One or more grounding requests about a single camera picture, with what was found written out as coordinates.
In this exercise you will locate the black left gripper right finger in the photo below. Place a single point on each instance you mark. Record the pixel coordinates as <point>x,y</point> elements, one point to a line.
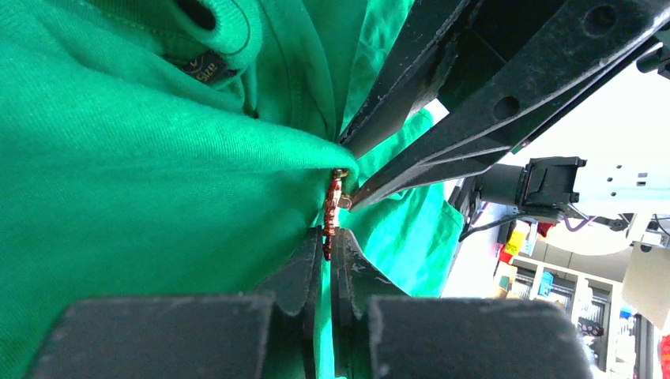
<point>381,332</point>

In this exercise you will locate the green t-shirt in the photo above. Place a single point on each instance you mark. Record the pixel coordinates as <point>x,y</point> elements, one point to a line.
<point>172,147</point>

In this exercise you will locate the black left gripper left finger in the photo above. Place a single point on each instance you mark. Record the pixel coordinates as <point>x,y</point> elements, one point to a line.
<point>265,333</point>

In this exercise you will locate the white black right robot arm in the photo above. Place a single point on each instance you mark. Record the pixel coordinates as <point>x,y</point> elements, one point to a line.
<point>542,188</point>

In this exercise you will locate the orange brooch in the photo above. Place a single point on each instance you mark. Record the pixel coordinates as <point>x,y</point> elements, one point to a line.
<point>331,211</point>

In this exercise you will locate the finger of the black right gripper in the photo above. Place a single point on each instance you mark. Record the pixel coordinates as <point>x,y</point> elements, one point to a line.
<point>520,67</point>
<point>413,72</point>

